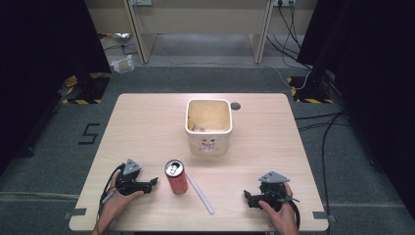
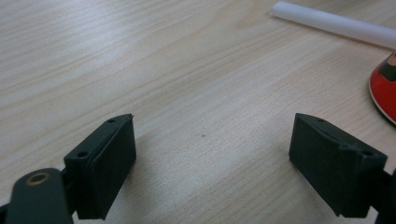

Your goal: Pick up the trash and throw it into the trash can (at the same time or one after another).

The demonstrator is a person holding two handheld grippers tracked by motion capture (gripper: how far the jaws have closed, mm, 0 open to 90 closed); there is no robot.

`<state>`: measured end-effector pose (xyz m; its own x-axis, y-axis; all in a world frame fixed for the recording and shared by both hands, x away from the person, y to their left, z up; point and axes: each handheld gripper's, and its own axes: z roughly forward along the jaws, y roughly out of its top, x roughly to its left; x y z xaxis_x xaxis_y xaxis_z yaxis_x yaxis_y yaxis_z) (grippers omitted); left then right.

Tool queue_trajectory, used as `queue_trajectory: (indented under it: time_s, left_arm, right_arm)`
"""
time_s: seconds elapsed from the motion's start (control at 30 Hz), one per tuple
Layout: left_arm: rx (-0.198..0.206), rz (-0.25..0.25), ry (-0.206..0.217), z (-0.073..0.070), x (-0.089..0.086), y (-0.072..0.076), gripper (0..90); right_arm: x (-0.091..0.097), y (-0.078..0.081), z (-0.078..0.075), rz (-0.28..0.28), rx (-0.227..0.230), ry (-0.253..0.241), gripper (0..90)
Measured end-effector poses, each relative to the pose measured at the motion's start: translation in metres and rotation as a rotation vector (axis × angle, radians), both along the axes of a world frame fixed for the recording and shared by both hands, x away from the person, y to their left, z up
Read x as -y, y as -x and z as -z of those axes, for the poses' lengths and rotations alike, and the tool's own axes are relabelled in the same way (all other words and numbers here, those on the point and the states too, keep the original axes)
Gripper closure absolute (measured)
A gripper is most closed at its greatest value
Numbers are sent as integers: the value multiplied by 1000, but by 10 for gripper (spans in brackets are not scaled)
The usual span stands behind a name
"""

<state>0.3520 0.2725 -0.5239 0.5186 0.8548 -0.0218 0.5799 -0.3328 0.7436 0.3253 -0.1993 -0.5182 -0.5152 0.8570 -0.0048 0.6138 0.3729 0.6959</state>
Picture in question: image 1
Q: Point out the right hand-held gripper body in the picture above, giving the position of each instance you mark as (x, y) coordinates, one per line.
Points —
(272, 191)

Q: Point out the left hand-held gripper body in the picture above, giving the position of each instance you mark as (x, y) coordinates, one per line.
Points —
(130, 184)

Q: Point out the red soda can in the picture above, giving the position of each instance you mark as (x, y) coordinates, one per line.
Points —
(176, 178)

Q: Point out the white plastic straw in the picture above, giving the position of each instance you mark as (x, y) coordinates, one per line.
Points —
(199, 195)

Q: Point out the cream square bin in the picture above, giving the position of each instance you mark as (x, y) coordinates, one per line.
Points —
(208, 127)

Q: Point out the person's left hand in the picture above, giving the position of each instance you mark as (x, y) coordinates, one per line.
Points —
(114, 204)

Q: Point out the person's right hand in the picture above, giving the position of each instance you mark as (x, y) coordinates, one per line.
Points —
(282, 218)

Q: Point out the round grey table grommet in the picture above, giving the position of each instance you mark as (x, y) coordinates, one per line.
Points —
(235, 106)

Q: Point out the clear plastic bag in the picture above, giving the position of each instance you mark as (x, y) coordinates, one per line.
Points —
(122, 64)

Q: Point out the black curtain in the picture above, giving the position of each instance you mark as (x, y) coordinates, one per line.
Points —
(375, 81)
(42, 65)

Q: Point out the crumpled foil bag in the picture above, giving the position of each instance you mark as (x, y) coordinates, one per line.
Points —
(117, 36)

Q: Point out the light wooden desk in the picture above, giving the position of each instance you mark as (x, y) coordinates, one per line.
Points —
(202, 16)

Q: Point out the black base plate hazard tape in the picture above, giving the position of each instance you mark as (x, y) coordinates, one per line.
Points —
(86, 89)
(310, 94)

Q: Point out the wall power socket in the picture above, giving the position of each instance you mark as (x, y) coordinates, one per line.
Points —
(141, 2)
(284, 2)

